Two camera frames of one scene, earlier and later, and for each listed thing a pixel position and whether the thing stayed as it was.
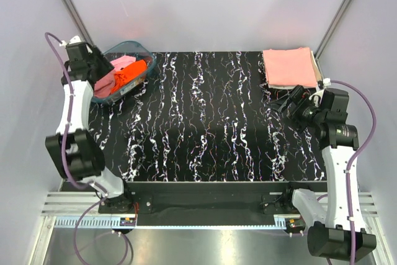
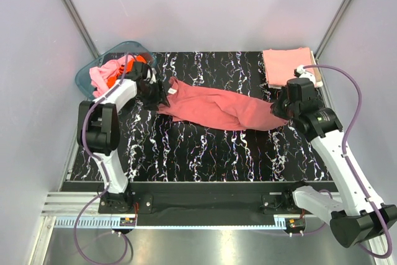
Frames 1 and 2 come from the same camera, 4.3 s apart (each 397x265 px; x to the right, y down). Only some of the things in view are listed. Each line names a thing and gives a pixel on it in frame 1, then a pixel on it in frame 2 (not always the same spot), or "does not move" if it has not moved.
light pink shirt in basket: (103, 85) does not move
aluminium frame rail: (81, 211) does not move
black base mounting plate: (202, 203) does not move
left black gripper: (95, 55) to (160, 97)
